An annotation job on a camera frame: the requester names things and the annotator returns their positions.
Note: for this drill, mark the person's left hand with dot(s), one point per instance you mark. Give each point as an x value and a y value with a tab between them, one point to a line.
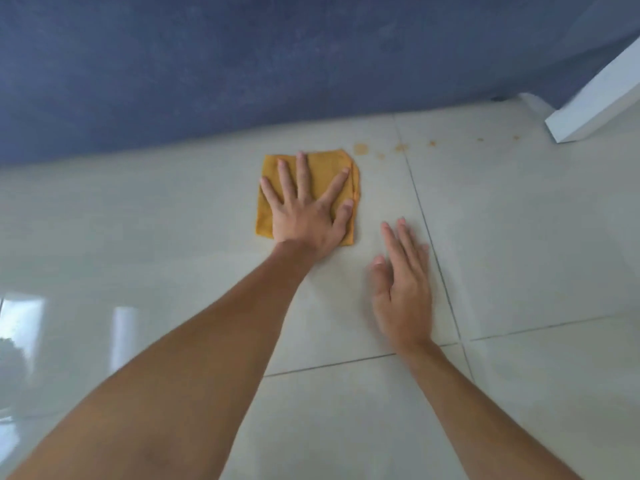
300	222

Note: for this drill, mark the person's left forearm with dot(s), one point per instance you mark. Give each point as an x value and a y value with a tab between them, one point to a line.
200	369

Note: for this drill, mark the person's left middle finger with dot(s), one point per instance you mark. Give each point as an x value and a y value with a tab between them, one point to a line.
303	174

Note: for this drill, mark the person's right middle finger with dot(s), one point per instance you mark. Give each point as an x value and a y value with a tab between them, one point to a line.
407	242

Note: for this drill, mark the person's right forearm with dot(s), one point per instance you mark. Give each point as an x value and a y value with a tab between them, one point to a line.
475	414

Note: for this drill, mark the person's left little finger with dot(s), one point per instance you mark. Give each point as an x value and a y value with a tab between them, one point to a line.
270	194

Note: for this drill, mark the person's right thumb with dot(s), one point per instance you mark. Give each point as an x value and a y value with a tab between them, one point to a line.
381	274

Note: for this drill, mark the person's left thumb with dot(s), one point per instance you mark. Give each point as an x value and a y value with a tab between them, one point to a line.
345	217

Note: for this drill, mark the person's right hand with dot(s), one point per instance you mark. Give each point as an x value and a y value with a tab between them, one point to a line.
405	304

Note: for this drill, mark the orange spill spots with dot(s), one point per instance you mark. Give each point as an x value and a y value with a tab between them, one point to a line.
360	147

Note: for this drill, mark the orange cleaning cloth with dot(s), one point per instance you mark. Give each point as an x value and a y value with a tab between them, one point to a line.
322	167

